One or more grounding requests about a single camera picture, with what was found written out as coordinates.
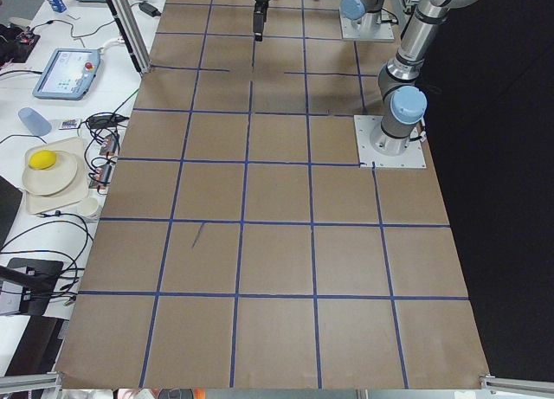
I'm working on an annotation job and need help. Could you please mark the black stand base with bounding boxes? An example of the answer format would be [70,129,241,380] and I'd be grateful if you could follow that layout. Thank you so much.
[1,257,63,316]

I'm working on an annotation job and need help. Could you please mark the black power adapter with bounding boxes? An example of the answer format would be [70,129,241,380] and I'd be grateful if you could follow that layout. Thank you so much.
[138,1,161,17]

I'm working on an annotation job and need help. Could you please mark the teach pendant tablet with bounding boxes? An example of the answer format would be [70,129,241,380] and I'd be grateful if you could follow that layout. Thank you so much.
[33,48,101,100]

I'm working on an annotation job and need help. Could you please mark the blue plastic cup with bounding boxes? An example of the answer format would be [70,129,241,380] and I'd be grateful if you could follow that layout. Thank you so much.
[18,107,52,137]

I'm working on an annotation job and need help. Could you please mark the beige tray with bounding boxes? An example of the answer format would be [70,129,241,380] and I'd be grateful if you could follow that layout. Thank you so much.
[22,137,88,215]

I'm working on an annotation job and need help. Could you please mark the white paper cup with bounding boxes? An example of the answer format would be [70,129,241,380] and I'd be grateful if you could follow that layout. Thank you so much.
[76,197,102,222]

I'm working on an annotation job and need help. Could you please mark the beige plate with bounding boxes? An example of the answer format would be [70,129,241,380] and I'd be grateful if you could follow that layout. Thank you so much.
[22,151,78,196]

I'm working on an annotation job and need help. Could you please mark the yellow lemon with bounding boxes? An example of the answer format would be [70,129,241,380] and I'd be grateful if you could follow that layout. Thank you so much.
[28,150,57,170]

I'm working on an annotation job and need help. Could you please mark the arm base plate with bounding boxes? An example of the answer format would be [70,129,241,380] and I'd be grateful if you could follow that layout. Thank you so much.
[340,10,395,43]
[354,115,427,169]

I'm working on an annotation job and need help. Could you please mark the aluminium frame post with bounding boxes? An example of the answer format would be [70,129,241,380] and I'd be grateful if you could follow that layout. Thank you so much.
[105,0,151,74]

